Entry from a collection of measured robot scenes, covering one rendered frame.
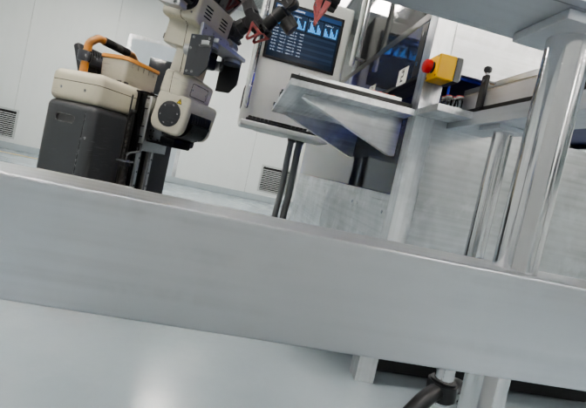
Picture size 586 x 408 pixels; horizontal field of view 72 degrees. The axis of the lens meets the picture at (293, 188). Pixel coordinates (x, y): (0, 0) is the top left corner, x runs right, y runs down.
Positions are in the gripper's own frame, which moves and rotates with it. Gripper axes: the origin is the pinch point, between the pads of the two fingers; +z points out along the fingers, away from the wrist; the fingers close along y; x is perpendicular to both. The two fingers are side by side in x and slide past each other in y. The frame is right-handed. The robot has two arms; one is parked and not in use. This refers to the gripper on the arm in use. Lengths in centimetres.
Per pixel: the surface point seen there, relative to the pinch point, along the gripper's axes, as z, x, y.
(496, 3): 26, -88, 13
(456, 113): 18, -25, 44
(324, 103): 23.4, -1.5, 11.7
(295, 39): -23, 88, -1
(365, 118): 22.9, -1.5, 26.2
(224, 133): 6, 545, -42
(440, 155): 27, -11, 50
